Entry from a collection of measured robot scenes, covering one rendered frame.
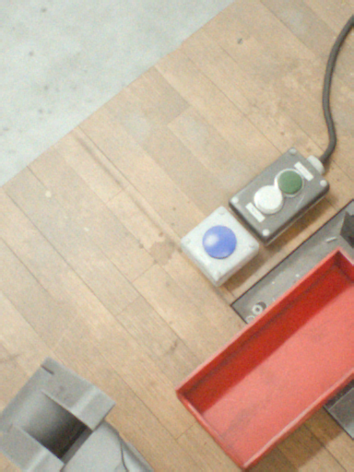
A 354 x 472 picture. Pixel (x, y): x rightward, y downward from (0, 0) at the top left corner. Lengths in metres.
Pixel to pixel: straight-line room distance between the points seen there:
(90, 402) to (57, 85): 1.62
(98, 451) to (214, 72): 0.68
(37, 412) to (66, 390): 0.04
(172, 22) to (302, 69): 1.07
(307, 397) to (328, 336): 0.08
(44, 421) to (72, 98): 1.56
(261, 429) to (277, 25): 0.52
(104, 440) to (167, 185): 0.56
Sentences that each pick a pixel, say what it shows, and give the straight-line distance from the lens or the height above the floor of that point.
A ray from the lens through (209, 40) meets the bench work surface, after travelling 1.57.
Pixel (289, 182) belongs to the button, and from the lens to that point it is 1.45.
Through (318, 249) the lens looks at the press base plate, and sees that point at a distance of 1.47.
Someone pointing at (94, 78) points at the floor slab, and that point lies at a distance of 2.55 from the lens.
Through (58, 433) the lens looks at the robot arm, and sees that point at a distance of 1.05.
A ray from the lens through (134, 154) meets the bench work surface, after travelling 1.51.
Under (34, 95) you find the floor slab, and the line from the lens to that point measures 2.55.
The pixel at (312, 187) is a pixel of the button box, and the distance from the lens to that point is 1.46.
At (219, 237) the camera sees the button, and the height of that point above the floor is 0.94.
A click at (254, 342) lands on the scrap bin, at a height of 0.91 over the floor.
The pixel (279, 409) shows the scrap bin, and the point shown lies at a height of 0.91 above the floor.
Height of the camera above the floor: 2.30
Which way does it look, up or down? 72 degrees down
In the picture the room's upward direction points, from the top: 8 degrees counter-clockwise
